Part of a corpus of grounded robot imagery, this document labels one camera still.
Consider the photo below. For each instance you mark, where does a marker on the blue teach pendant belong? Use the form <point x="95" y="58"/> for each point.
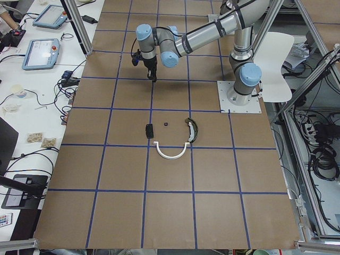
<point x="41" y="54"/>
<point x="52" y="17"/>

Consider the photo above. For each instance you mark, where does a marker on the white chair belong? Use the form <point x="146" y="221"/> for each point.
<point x="270" y="58"/>

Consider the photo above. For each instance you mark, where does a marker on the near blue teach pendant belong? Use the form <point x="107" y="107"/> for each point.
<point x="41" y="54"/>

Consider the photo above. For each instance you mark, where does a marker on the far blue teach pendant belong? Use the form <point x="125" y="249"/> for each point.
<point x="52" y="17"/>

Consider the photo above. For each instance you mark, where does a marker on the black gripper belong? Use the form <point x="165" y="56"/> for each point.
<point x="150" y="64"/>

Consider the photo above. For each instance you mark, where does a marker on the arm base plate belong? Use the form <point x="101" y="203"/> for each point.
<point x="232" y="102"/>

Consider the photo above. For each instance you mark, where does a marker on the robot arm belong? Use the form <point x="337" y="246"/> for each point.
<point x="235" y="16"/>

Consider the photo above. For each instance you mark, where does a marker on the small black plastic block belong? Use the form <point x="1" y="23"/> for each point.
<point x="149" y="131"/>

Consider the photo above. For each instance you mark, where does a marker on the olive brake shoe part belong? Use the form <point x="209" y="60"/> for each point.
<point x="193" y="128"/>

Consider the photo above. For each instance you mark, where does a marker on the paper cup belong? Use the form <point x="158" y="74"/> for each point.
<point x="18" y="91"/>

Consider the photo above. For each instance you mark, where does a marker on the black power adapter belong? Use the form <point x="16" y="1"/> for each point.
<point x="89" y="19"/>

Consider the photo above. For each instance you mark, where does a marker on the aluminium frame post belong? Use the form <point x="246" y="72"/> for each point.
<point x="76" y="21"/>

